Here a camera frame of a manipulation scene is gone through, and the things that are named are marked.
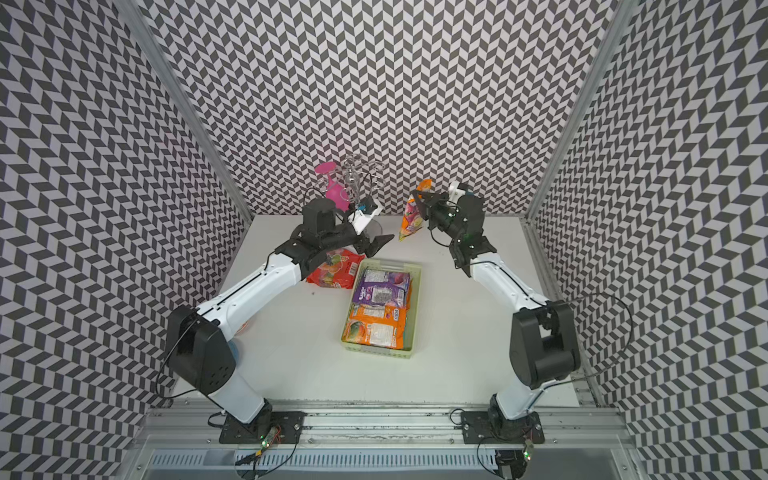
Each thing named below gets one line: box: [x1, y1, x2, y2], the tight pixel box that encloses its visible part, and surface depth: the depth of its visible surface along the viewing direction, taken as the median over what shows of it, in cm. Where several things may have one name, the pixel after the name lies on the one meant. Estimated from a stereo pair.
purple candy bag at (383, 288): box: [352, 270, 411, 307], surface depth 92 cm
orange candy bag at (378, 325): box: [342, 293, 412, 349], surface depth 85 cm
